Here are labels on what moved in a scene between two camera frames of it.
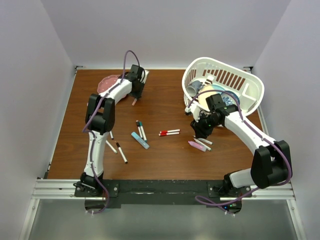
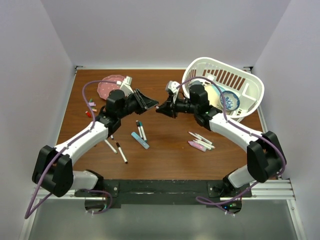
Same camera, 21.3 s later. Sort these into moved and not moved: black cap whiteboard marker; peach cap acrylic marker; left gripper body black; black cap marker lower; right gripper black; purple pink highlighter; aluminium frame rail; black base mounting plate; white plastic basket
Moved: right gripper black; left gripper body black; peach cap acrylic marker
Not moved: black cap marker lower; purple pink highlighter; aluminium frame rail; black cap whiteboard marker; black base mounting plate; white plastic basket
